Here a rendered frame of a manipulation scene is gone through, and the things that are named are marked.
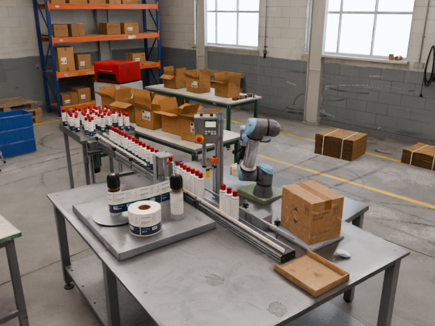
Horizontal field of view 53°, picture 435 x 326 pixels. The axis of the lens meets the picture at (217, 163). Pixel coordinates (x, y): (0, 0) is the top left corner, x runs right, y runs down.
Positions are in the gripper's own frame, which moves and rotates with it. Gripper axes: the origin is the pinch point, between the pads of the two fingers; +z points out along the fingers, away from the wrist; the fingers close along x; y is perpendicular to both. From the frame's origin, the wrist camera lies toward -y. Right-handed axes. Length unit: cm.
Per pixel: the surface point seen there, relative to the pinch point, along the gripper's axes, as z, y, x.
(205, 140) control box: -36, 3, -49
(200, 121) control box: -49, 0, -51
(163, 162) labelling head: -14, -31, -57
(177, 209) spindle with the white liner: 0, 11, -87
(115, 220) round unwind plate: 7, -18, -115
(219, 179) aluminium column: -5.8, 9.9, -42.1
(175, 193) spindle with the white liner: -11, 9, -88
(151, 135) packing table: 17, -173, 64
